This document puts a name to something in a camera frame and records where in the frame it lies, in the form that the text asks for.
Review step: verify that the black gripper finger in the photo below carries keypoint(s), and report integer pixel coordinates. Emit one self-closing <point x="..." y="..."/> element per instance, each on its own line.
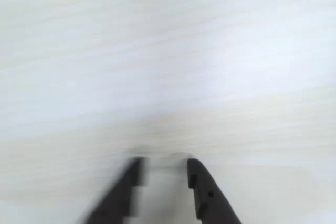
<point x="210" y="203"/>
<point x="118" y="197"/>

